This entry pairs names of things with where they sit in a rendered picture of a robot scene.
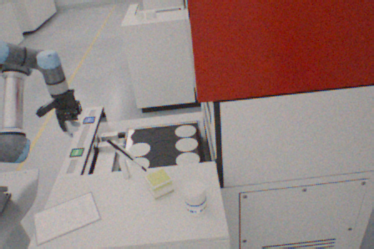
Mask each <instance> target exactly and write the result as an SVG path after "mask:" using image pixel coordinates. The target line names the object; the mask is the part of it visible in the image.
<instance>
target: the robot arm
mask: <svg viewBox="0 0 374 249"><path fill-rule="evenodd" d="M33 69H36V70H39V72H41V73H42V75H43V79H44V81H45V84H46V86H47V87H48V92H49V93H50V95H51V97H52V98H53V99H52V100H50V101H49V102H48V103H46V104H45V105H42V106H41V107H40V108H38V110H37V112H36V115H37V116H38V117H39V118H40V117H43V116H44V115H46V114H47V112H49V111H51V110H52V109H54V108H55V109H56V111H55V113H56V118H57V120H58V124H59V126H60V129H62V131H63V132H64V133H65V134H66V135H68V136H69V137H70V138H73V133H74V132H77V131H78V127H79V126H81V123H80V122H77V121H75V120H78V115H79V114H81V111H83V110H82V107H81V104H80V102H79V100H76V99H75V98H74V89H70V88H69V87H68V81H67V80H66V78H65V74H64V71H63V67H62V64H61V59H60V57H59V56H58V54H57V51H55V50H51V49H50V50H46V51H45V50H43V49H33V48H26V47H24V46H21V45H16V44H14V43H6V42H3V41H0V71H1V76H2V77H3V78H4V95H3V119H2V130H0V163H13V164H15V163H22V162H24V161H25V160H26V159H27V158H28V155H29V152H30V145H31V142H30V139H29V138H26V133H25V132H24V131H23V91H24V81H25V80H26V79H28V76H30V75H31V74H32V72H33ZM78 104H79V105H80V107H81V109H80V107H79V105H78Z"/></svg>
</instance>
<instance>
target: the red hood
mask: <svg viewBox="0 0 374 249"><path fill-rule="evenodd" d="M183 4H184V22H185V29H186V34H187V42H188V45H189V49H190V61H191V64H192V72H193V75H194V80H195V91H196V94H197V100H199V103H202V102H212V101H218V100H224V99H240V98H252V97H257V96H264V95H275V94H285V93H297V92H303V91H314V90H320V89H336V88H341V87H352V86H358V85H363V84H374V0H183Z"/></svg>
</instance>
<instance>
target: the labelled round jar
mask: <svg viewBox="0 0 374 249"><path fill-rule="evenodd" d="M183 192H184V206H185V209H186V211H187V214H189V215H190V216H202V215H204V214H205V213H206V210H207V203H206V189H205V185H204V183H202V182H201V181H199V180H191V181H189V182H187V183H186V184H184V187H183Z"/></svg>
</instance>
